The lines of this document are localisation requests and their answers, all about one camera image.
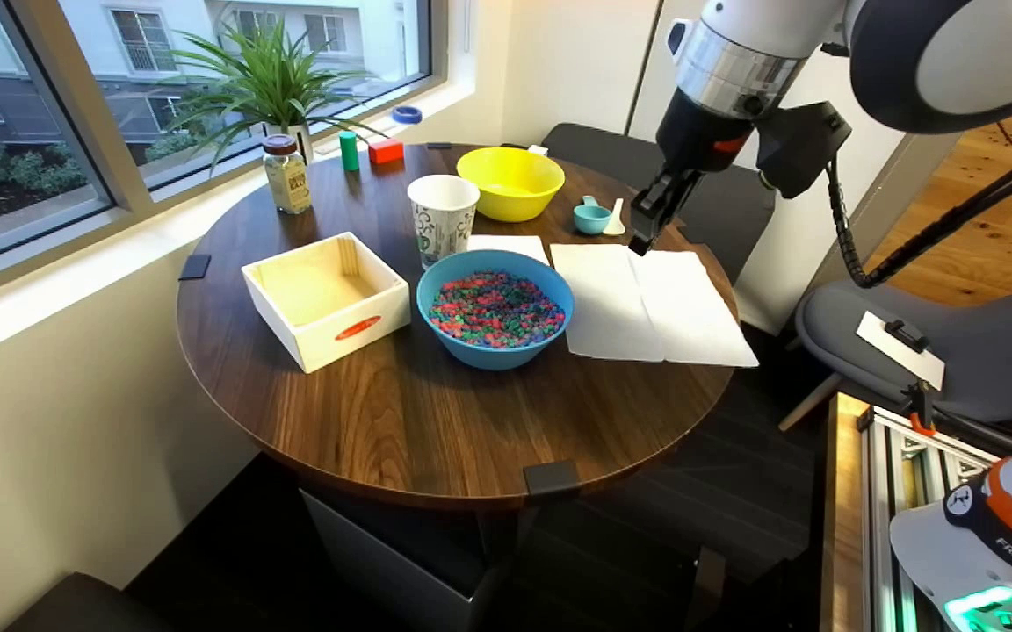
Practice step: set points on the printed paper cup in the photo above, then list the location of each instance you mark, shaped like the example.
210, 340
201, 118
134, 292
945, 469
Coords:
440, 229

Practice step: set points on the potted green plant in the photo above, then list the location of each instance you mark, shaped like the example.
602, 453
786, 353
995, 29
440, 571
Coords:
254, 76

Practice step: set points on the wooden cart with aluminium rails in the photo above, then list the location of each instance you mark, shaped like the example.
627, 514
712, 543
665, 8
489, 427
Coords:
850, 527

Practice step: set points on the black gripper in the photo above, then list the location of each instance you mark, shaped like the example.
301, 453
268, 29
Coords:
700, 126

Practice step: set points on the white card with black clip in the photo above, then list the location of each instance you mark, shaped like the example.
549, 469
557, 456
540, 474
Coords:
896, 350

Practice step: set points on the cream plastic spoon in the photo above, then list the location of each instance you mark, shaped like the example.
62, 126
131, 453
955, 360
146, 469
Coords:
617, 220

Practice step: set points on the large white paper towel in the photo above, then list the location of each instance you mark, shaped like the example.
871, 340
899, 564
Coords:
659, 310

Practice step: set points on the yellow bowl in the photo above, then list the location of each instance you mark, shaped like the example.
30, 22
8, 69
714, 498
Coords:
511, 188

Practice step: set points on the green block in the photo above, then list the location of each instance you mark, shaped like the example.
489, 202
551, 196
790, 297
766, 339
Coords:
349, 153

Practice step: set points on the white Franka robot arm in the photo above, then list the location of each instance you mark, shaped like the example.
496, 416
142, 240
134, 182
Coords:
763, 35

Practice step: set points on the small white folded napkin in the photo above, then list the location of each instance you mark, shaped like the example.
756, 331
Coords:
508, 251

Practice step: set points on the blue bowl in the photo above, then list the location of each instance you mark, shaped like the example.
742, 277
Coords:
493, 356

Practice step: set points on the teal measuring scoop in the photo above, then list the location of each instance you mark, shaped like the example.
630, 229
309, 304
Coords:
586, 216

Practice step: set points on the light grey chair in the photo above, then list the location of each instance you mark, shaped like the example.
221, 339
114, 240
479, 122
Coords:
1000, 339

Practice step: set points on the colourful beads in bowl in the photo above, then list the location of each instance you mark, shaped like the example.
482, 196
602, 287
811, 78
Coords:
496, 310

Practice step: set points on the white wooden box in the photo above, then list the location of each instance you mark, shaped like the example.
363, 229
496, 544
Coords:
316, 283

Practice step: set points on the dark storage box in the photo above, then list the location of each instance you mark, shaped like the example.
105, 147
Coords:
386, 564

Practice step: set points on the window frame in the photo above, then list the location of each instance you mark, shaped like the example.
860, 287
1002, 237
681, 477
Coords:
72, 93

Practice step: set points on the red block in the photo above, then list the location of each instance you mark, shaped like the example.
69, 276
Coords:
386, 154

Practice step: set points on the spice jar with dark lid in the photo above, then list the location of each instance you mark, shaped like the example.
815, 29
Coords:
288, 179

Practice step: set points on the blue round lid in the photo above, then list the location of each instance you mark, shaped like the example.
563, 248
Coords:
407, 113

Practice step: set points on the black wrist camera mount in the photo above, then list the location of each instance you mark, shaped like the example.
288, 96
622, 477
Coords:
804, 144

